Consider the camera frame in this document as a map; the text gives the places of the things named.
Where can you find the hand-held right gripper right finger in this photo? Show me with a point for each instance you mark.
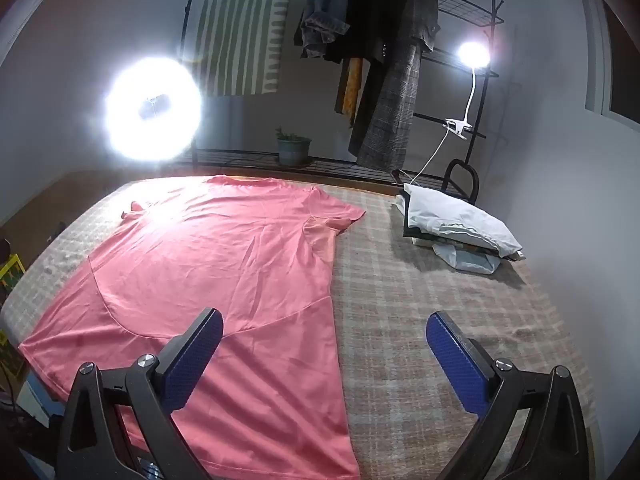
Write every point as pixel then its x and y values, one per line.
pixel 455 360

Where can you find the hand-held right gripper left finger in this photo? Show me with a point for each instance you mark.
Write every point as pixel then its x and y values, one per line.
pixel 192 355

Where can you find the pink t-shirt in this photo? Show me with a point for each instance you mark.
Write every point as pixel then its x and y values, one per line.
pixel 215 270

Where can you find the stack of folded clothes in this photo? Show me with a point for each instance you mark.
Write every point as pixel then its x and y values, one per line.
pixel 470 260

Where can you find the black metal clothes rack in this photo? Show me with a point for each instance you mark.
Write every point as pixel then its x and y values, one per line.
pixel 465 20

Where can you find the beige plaid blanket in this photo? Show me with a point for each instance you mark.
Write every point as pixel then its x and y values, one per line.
pixel 425 290

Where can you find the white pillow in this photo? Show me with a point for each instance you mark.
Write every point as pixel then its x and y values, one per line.
pixel 460 222

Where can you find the black chair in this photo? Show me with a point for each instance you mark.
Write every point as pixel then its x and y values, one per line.
pixel 462 175

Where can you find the yellow green patterned box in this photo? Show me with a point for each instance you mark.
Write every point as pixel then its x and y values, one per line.
pixel 11 272

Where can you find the potted plant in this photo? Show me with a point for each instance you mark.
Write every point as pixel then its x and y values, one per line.
pixel 292 147

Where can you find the grey plaid coat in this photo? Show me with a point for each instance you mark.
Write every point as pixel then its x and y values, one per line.
pixel 400 75

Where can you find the yellow patterned cloth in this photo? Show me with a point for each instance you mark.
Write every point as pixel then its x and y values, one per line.
pixel 351 87

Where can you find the white clip lamp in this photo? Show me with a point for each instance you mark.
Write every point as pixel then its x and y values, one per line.
pixel 472 55

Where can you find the black coat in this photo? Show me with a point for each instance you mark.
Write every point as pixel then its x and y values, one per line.
pixel 367 10

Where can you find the denim jacket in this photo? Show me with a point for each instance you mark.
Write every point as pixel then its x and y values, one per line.
pixel 325 7

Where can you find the green striped wall hanging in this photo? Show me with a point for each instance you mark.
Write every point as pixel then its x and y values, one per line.
pixel 240 30

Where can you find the window frame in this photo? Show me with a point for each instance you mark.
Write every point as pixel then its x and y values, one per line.
pixel 612 55

